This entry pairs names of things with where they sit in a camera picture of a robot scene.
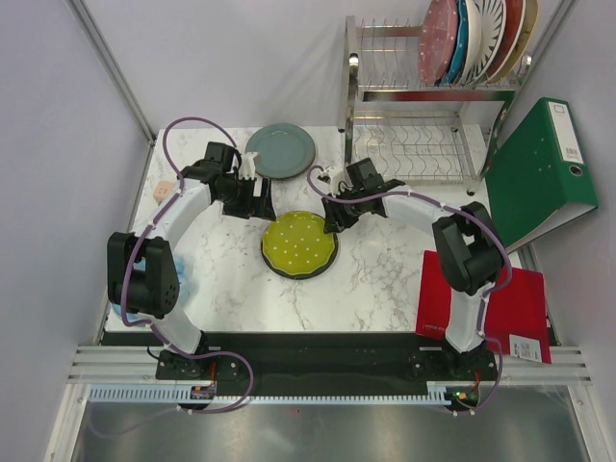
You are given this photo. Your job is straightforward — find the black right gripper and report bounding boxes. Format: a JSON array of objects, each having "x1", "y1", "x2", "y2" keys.
[{"x1": 321, "y1": 187, "x2": 366, "y2": 235}]

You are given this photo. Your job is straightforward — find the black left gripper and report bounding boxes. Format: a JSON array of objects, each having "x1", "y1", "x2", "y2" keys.
[{"x1": 217, "y1": 175, "x2": 275, "y2": 222}]

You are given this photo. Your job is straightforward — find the green polka dot plate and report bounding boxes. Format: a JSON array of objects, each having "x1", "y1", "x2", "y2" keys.
[{"x1": 261, "y1": 211, "x2": 327, "y2": 269}]

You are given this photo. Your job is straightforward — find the blue polka dot plate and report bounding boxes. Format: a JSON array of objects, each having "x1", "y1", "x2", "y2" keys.
[{"x1": 440, "y1": 0, "x2": 469, "y2": 86}]

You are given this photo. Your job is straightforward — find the brown-rimmed petal pattern plate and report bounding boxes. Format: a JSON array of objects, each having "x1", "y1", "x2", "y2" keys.
[{"x1": 455, "y1": 1, "x2": 481, "y2": 85}]

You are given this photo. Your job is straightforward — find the white plate with blue stripes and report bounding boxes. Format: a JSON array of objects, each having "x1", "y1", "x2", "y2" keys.
[{"x1": 466, "y1": 0, "x2": 507, "y2": 85}]

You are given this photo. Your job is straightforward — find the red plate with teal flower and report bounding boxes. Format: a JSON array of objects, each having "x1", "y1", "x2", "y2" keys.
[{"x1": 486, "y1": 0, "x2": 526, "y2": 83}]

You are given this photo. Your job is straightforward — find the dark plate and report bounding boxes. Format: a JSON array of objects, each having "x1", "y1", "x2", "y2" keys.
[{"x1": 261, "y1": 234, "x2": 340, "y2": 280}]

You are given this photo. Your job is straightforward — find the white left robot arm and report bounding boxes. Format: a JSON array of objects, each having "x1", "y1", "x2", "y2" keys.
[{"x1": 107, "y1": 165, "x2": 276, "y2": 378}]

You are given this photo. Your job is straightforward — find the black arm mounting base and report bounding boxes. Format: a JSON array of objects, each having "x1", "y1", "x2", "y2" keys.
[{"x1": 156, "y1": 332, "x2": 497, "y2": 395}]

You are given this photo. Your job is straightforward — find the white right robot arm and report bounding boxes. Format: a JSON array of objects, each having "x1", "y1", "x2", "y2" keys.
[{"x1": 320, "y1": 180, "x2": 513, "y2": 379}]

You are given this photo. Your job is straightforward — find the steel two-tier dish rack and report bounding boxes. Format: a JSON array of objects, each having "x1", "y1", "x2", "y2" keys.
[{"x1": 338, "y1": 15, "x2": 531, "y2": 195}]

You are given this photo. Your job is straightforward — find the grey-blue ceramic plate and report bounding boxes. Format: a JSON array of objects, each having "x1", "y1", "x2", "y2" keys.
[{"x1": 244, "y1": 123, "x2": 317, "y2": 180}]

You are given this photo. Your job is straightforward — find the light blue headphones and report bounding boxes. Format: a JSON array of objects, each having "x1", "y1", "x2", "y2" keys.
[{"x1": 111, "y1": 257, "x2": 196, "y2": 322}]

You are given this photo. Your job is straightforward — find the pink cube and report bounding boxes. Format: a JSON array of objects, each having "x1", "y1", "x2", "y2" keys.
[{"x1": 152, "y1": 181, "x2": 175, "y2": 204}]

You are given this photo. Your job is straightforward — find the red folder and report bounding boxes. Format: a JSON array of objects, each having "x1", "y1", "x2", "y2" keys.
[{"x1": 416, "y1": 250, "x2": 552, "y2": 364}]

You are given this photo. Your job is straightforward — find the green lever arch binder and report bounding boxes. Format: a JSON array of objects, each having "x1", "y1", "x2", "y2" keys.
[{"x1": 485, "y1": 97, "x2": 599, "y2": 252}]

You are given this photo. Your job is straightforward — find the cream plate with bird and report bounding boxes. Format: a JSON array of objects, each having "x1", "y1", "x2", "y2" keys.
[{"x1": 493, "y1": 0, "x2": 539, "y2": 83}]

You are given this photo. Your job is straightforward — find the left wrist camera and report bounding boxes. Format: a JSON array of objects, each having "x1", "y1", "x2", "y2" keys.
[{"x1": 203, "y1": 141, "x2": 239, "y2": 172}]

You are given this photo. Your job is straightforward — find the white slotted cable duct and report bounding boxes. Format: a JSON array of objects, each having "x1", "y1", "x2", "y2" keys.
[{"x1": 88, "y1": 382, "x2": 463, "y2": 405}]

